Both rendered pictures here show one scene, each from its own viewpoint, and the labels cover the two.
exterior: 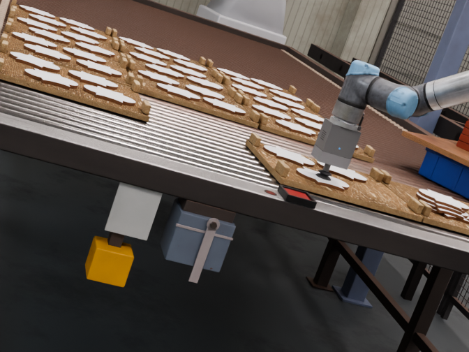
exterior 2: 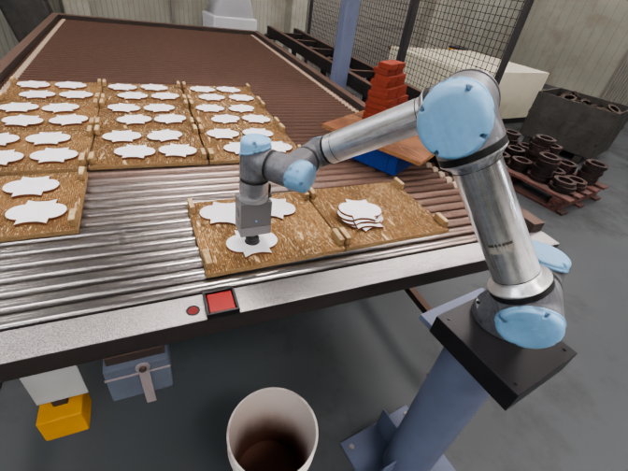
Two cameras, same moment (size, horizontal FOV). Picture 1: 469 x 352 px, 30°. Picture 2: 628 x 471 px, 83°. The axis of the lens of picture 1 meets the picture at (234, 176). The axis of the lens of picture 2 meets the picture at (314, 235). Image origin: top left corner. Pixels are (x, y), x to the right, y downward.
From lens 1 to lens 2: 1.45 m
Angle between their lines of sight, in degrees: 25
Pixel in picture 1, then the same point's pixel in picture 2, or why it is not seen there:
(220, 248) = (162, 374)
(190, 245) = (131, 385)
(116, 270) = (71, 425)
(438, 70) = (341, 41)
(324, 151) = (242, 229)
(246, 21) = (230, 16)
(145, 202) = (62, 375)
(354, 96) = (252, 176)
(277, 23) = (249, 12)
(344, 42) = (291, 12)
